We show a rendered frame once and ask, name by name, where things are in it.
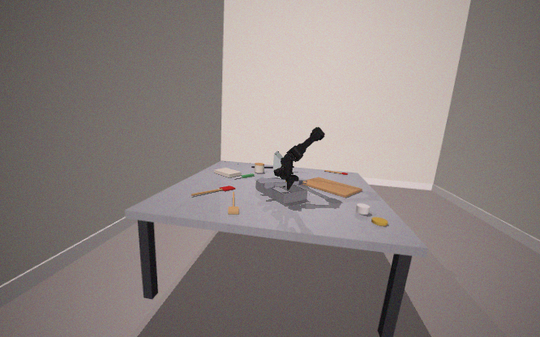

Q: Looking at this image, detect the red spatula with wooden handle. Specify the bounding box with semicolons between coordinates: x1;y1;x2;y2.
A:
191;186;235;196

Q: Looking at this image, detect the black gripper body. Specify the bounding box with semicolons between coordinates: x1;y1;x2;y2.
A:
281;164;299;181

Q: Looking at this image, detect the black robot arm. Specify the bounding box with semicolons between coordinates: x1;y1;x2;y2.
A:
273;127;325;177

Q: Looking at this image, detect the light brown wooden board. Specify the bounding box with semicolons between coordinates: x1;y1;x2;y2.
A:
303;177;362;198

